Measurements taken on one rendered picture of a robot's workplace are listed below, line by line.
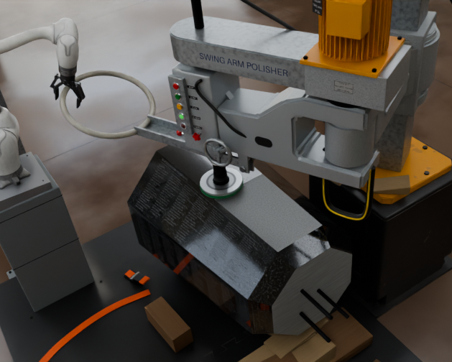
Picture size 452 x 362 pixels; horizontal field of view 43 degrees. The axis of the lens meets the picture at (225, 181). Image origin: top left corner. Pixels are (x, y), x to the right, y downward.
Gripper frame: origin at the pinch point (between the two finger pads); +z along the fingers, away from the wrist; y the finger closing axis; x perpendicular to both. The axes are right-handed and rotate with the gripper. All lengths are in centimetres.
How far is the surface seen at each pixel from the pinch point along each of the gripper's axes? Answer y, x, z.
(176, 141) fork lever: 66, -18, -20
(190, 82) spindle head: 67, -23, -64
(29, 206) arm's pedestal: 1, -45, 41
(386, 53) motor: 133, -29, -113
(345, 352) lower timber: 184, -56, 42
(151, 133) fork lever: 52, -14, -15
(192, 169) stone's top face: 76, -8, 7
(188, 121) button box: 71, -26, -44
